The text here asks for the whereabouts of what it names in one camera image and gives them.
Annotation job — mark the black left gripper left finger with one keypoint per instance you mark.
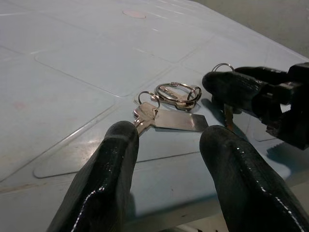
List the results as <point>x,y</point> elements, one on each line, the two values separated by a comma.
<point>108,169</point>

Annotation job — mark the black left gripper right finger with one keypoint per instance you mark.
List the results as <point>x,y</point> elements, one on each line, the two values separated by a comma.
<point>241,183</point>

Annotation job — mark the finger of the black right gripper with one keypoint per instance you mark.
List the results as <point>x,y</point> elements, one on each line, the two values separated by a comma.
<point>263,73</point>
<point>231,89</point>

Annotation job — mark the silver key with round head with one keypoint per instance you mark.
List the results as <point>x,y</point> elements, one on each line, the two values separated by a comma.
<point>179,104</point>

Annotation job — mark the flat rectangular metal tag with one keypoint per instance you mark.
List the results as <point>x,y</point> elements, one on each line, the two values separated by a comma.
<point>178,120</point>

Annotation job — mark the silver key with square head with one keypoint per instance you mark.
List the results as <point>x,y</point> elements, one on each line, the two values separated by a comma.
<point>144,113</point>

